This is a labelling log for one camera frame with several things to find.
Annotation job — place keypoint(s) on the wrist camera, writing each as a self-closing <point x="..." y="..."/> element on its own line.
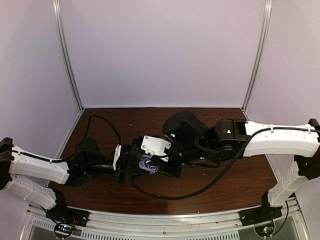
<point x="119" y="152"/>
<point x="153" y="146"/>

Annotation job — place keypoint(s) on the front aluminium rail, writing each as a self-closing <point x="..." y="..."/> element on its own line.
<point x="221" y="225"/>

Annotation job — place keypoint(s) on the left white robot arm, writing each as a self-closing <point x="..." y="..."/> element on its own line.
<point x="16" y="165"/>

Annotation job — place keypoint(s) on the circuit board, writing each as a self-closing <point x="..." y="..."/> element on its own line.
<point x="264" y="230"/>
<point x="63" y="230"/>

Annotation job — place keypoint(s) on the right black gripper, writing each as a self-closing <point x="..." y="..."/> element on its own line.
<point x="175" y="172"/>

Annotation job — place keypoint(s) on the aluminium frame post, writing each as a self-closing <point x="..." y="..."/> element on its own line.
<point x="263" y="36"/>
<point x="65" y="53"/>

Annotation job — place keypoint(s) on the left circuit board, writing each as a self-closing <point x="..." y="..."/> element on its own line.
<point x="63" y="230"/>

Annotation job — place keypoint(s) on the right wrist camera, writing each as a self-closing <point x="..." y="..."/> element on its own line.
<point x="153" y="146"/>

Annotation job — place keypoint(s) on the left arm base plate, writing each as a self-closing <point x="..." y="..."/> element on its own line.
<point x="68" y="215"/>

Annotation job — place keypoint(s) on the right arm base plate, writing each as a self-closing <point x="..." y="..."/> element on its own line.
<point x="259" y="215"/>

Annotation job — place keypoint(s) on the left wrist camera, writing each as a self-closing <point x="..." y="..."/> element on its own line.
<point x="119" y="152"/>

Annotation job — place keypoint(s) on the right circuit board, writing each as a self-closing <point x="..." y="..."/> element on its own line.
<point x="264" y="230"/>

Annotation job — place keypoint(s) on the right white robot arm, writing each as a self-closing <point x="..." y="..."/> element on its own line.
<point x="189" y="139"/>

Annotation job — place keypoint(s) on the right aluminium frame post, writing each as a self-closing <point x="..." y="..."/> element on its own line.
<point x="263" y="36"/>

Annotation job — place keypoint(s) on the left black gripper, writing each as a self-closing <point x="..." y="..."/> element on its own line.
<point x="121" y="169"/>

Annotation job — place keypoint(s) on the left aluminium frame post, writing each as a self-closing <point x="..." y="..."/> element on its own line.
<point x="65" y="53"/>

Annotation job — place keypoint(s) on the blue oval case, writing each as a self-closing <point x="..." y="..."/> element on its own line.
<point x="146" y="164"/>

